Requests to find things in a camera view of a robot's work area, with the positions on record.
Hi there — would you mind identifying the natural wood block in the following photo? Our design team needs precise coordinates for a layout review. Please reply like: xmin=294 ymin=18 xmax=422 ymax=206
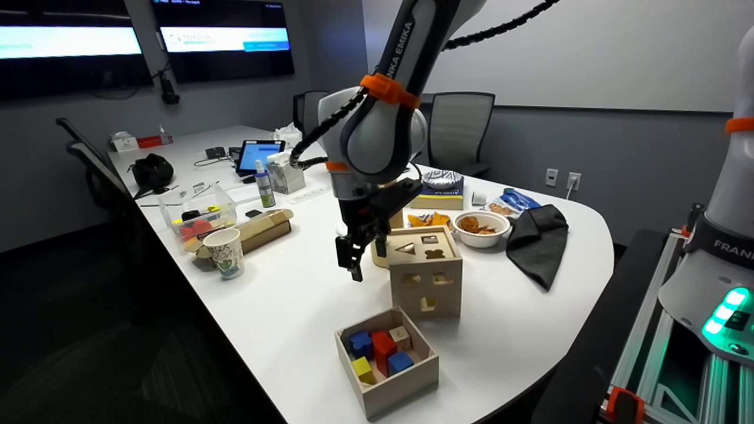
xmin=389 ymin=326 xmax=412 ymax=352

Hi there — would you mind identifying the blue snack bag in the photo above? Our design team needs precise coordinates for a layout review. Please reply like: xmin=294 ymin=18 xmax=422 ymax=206
xmin=488 ymin=188 xmax=539 ymax=216

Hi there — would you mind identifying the paper cup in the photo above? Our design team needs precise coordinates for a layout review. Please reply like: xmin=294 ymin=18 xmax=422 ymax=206
xmin=203 ymin=226 xmax=242 ymax=280

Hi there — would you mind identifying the black office chair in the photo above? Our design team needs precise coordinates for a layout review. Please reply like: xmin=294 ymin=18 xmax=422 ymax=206
xmin=57 ymin=119 xmax=137 ymax=226

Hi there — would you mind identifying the blue cube block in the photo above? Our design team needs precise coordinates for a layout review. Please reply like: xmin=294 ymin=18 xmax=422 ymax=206
xmin=386 ymin=352 xmax=414 ymax=375

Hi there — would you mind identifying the small white cup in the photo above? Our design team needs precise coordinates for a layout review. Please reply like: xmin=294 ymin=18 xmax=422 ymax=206
xmin=471 ymin=192 xmax=488 ymax=209

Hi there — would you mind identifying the yellow cube block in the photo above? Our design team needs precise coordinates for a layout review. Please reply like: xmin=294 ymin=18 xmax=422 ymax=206
xmin=352 ymin=355 xmax=378 ymax=384

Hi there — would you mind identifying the tablet with blue screen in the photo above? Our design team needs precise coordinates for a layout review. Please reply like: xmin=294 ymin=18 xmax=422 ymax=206
xmin=235 ymin=139 xmax=286 ymax=176

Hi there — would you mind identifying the white bowl of chips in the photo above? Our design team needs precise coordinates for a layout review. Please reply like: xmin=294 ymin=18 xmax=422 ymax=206
xmin=452 ymin=209 xmax=511 ymax=250

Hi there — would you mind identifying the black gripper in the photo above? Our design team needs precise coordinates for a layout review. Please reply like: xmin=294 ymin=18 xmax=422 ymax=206
xmin=335 ymin=180 xmax=422 ymax=282

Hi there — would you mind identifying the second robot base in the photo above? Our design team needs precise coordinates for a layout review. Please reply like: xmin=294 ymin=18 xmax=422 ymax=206
xmin=598 ymin=28 xmax=754 ymax=424

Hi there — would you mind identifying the white tissue box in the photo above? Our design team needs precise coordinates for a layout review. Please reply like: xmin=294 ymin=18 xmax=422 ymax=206
xmin=268 ymin=151 xmax=306 ymax=194

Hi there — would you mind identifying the grey office chair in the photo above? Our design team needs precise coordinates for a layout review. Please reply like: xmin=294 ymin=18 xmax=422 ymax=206
xmin=428 ymin=91 xmax=495 ymax=176

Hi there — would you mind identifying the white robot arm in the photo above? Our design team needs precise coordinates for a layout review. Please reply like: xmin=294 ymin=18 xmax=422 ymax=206
xmin=320 ymin=0 xmax=486 ymax=280

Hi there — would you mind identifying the wooden block bundle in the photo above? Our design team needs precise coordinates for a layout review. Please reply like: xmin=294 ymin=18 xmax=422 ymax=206
xmin=191 ymin=208 xmax=297 ymax=273

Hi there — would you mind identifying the black bag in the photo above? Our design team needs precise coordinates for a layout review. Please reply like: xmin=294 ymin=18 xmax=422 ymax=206
xmin=132 ymin=153 xmax=175 ymax=196

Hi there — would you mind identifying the wooden tray of blocks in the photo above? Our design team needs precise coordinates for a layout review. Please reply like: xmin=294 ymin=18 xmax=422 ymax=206
xmin=336 ymin=308 xmax=438 ymax=419

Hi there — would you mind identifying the dark grey cloth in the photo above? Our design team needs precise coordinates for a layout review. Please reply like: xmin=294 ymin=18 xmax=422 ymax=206
xmin=506 ymin=206 xmax=568 ymax=292

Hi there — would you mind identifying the wooden shape sorter cube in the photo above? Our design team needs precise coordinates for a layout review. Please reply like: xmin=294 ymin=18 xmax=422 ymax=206
xmin=386 ymin=226 xmax=461 ymax=321

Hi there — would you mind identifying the wall monitor screen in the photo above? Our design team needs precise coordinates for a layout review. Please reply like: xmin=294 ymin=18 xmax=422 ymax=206
xmin=0 ymin=0 xmax=294 ymax=101

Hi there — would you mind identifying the clear plastic storage bin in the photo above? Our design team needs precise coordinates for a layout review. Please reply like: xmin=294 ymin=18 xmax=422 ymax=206
xmin=158 ymin=183 xmax=239 ymax=252

